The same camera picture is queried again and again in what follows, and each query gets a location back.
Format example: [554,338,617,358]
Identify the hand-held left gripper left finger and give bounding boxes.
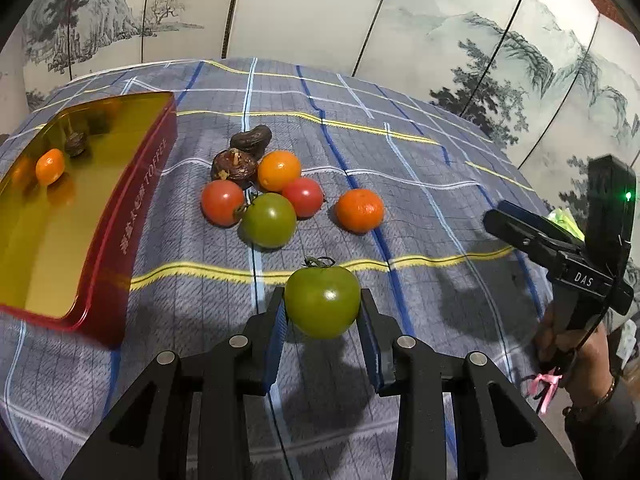
[62,287,288,480]

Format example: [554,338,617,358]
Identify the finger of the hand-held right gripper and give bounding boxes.
[500,200,586,248]
[482,209,568,267]

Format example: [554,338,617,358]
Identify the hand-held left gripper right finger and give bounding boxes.
[356,287,583,480]

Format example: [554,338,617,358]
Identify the green tomato with leafy stem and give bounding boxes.
[284,256,362,339]

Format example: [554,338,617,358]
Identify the bumpy orange tangerine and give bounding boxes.
[334,188,385,234]

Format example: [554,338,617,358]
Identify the red tomato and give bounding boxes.
[200,180,246,227]
[281,177,325,219]

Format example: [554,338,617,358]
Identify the smooth small orange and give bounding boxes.
[35,148,66,187]
[257,150,303,192]

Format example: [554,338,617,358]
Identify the red tin with gold inside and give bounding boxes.
[0,91,179,350]

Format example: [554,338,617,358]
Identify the person's right forearm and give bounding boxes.
[564,377,640,480]

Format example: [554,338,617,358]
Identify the person's right hand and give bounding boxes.
[534,304,622,413]

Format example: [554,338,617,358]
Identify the yellow-green crumpled object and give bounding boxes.
[546,209,587,242]

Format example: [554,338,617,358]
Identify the grey plaid tablecloth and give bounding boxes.
[0,57,571,480]

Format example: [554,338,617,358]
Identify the pink ribbon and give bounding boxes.
[527,366,564,415]

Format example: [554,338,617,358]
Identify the brown water chestnut yellow marks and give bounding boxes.
[210,149,259,183]

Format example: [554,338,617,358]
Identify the dark brown water chestnut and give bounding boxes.
[230,124,273,160]
[64,131,90,157]

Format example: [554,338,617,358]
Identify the painted landscape folding screen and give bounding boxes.
[0,0,640,221]

